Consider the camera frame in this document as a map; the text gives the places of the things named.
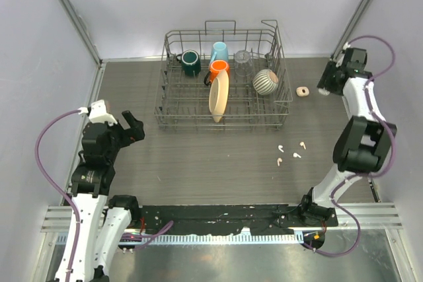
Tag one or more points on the orange mug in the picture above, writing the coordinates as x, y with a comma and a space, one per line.
215, 68

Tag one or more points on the dark green mug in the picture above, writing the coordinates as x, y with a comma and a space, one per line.
190, 62

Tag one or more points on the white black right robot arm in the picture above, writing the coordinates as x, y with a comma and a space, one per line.
363, 146

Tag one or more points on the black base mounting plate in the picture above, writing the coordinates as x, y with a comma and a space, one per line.
223, 220

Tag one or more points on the light blue mug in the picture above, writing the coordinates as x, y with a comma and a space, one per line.
219, 52

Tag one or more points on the beige small earbud case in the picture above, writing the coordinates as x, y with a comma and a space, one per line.
302, 91

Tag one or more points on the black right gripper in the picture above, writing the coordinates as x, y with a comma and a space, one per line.
324, 80

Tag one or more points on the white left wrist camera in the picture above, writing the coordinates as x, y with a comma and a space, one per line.
98, 112

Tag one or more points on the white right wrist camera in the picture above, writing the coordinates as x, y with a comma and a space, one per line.
342, 54

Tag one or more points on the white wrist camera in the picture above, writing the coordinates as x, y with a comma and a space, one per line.
98, 112
342, 54

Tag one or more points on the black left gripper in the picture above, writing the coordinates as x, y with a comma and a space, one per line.
130, 135

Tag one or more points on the striped ceramic bowl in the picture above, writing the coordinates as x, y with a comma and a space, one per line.
265, 82

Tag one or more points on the white earbud charging case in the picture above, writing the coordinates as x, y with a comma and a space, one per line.
323, 92

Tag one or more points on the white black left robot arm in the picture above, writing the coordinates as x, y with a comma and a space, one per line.
98, 221

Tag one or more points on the clear glass cup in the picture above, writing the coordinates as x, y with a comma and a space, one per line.
243, 63

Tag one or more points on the white slotted cable duct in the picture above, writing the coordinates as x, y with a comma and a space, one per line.
245, 237

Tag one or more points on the beige plate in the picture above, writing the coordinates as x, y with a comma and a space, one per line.
218, 96

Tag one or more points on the grey wire dish rack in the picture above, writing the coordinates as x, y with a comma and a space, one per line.
183, 102

